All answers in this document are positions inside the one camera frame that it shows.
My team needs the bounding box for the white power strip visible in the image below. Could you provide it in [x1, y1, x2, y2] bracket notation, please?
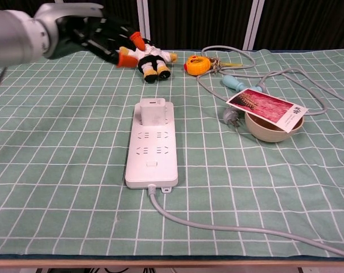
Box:
[125, 100, 180, 193]

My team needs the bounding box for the grey power cable with plug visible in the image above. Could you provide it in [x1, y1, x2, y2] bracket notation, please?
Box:
[147, 45, 344, 258]

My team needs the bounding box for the light blue handled tool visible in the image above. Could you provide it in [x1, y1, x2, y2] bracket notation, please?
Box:
[222, 75, 268, 93]

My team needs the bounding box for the beige bowl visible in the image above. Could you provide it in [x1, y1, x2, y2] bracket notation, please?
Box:
[244, 111, 305, 143]

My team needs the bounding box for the yellow duck toy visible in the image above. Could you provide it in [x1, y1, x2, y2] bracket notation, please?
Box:
[184, 55, 212, 77]

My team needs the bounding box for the white partition frame post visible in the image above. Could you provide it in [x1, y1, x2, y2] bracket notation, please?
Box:
[242, 0, 266, 51]
[136, 0, 151, 40]

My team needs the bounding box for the black white plush doll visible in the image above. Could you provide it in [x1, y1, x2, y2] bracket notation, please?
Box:
[119, 38, 179, 84]

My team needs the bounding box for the green checked tablecloth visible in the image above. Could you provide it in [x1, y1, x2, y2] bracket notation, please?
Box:
[0, 48, 344, 257]

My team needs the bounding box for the white charger adapter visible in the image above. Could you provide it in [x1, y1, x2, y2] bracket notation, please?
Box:
[139, 98, 167, 126]

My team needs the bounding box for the red picture postcard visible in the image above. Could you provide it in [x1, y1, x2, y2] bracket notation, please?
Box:
[226, 88, 308, 134]

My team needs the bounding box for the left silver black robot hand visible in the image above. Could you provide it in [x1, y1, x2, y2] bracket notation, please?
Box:
[34, 2, 146, 68]

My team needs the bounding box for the key bunch with yellow strap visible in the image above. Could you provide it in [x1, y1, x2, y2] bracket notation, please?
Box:
[208, 56, 243, 75]

